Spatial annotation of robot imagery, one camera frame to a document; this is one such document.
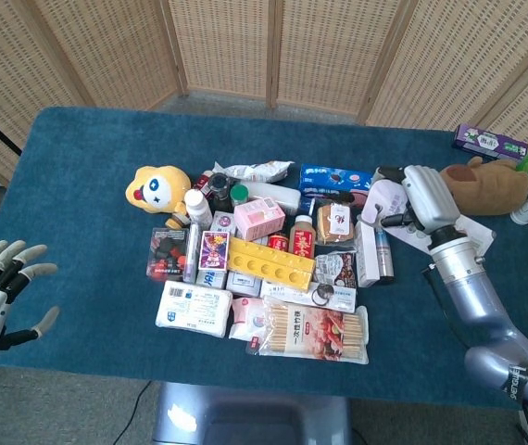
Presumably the purple playing card box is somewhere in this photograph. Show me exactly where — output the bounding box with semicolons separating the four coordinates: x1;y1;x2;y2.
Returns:
197;230;232;271

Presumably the disposable bamboo chopsticks bag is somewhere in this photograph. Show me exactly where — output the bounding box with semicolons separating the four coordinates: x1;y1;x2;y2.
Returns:
245;296;371;365

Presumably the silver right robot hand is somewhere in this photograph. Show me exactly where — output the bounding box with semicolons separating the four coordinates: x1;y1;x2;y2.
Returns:
381;164;462;235

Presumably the blue cookie package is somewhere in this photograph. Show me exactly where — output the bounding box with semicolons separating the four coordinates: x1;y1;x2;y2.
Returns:
298;163;375;208

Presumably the white cardboard box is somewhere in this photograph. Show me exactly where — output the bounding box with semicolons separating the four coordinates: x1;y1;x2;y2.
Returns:
353;221;382;288

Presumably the dark spice grinder jar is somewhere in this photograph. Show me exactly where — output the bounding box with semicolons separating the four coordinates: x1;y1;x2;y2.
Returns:
207;172;233;213

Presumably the packaged bread cake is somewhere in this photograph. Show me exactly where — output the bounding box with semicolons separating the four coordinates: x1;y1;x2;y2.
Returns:
315;202;356;246

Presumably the pink cardboard box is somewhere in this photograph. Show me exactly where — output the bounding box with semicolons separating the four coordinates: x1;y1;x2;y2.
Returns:
233;197;287;242

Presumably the black silver spray can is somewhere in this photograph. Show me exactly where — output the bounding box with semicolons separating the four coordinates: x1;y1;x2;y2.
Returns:
373;230;396;285

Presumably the silver nut snack packet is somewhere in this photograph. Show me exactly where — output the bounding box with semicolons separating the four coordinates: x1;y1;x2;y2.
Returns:
312;251;358;289

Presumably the wicker folding screen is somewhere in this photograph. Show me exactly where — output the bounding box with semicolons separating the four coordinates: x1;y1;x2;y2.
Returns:
0;0;528;298

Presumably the yellow block with holes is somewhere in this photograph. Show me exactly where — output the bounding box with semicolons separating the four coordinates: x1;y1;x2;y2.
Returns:
226;236;316;292

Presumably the white pill bottle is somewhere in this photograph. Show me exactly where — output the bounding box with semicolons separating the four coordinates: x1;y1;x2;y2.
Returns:
183;188;213;232

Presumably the small white purple box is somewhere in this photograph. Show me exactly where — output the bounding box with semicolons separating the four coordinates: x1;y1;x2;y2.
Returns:
211;210;237;233

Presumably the white blue milk carton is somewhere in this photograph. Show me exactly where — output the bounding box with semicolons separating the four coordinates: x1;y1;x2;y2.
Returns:
195;268;228;291

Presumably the yellow plush toy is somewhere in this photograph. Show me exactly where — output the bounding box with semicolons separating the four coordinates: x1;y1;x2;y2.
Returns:
124;165;192;228

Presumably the pink wet wipes packet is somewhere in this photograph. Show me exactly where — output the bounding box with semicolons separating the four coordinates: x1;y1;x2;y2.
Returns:
228;296;268;342

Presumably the blue table cloth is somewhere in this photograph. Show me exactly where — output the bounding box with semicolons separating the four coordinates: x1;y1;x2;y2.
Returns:
0;106;528;412

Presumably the small red can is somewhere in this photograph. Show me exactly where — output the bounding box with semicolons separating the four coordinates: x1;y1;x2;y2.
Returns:
267;233;291;254

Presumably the white plastic tub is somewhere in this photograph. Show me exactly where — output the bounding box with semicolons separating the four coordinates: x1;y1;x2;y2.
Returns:
245;181;302;212

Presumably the black floor cable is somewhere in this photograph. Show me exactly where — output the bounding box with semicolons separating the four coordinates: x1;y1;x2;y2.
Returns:
122;380;153;445

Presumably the brown milk tea bottle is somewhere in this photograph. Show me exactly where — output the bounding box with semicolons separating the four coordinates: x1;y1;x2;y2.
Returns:
288;213;317;260

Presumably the long white Oreo box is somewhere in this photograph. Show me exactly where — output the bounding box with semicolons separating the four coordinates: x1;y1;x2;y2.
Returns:
258;281;358;314

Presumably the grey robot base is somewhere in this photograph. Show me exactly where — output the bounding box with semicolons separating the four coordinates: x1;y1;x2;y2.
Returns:
152;382;353;445

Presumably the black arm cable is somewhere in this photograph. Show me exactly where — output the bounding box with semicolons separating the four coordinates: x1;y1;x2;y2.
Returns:
421;262;471;349

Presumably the white snack bag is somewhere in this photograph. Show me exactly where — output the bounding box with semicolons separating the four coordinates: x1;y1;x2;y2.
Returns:
212;159;295;183

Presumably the brown plush toy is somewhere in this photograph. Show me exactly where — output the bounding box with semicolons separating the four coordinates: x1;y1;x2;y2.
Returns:
438;156;528;217

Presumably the clear box with hand grips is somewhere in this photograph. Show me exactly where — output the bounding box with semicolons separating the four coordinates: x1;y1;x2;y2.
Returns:
145;226;190;282

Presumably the white tissue pack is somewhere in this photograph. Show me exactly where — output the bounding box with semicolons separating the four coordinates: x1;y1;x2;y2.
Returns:
155;280;233;338

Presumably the green lid jar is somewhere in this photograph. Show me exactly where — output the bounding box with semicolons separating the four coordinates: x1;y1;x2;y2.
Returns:
229;184;250;208

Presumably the purple toothpaste box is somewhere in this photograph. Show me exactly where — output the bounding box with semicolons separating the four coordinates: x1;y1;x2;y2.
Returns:
452;123;528;161

